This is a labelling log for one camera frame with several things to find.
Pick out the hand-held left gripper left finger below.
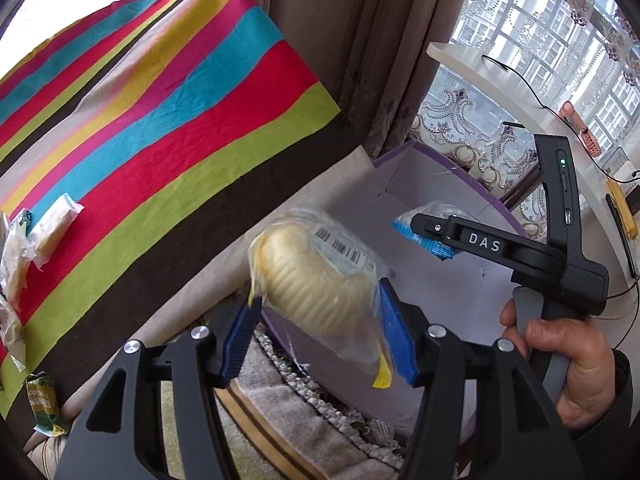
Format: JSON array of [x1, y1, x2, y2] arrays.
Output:
[[54, 296, 264, 480]]

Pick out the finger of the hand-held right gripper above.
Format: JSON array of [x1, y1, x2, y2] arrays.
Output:
[[410, 212, 549, 271]]

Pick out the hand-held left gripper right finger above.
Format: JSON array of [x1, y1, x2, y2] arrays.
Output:
[[378, 277, 586, 480]]

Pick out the blue edged clear snack packet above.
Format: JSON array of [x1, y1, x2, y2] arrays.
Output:
[[392, 201, 468, 261]]

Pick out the round purple box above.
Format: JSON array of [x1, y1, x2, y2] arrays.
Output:
[[260, 140, 531, 446]]

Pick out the yellow bun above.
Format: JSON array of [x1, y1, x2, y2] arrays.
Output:
[[248, 203, 396, 390]]

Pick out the person's right hand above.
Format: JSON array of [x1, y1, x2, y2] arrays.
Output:
[[500, 300, 618, 432]]

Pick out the yellow flat object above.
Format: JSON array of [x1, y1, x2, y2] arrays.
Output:
[[605, 180, 640, 240]]

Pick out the patterned rug with trim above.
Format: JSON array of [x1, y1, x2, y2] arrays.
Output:
[[165, 325, 407, 480]]

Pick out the white charger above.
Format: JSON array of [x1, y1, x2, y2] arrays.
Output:
[[601, 151, 637, 184]]

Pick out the pink comb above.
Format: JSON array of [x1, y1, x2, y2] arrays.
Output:
[[559, 101, 602, 159]]

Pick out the white window shelf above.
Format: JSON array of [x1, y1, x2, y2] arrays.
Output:
[[426, 41, 640, 321]]

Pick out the striped tablecloth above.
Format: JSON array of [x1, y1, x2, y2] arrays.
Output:
[[0, 0, 363, 441]]

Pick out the clear crumpled snack packet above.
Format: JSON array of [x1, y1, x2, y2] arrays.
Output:
[[0, 294, 29, 372]]

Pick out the brown curtain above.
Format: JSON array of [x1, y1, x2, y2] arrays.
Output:
[[165, 0, 476, 161]]

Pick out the thin black cable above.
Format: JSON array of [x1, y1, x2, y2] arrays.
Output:
[[602, 280, 640, 352]]

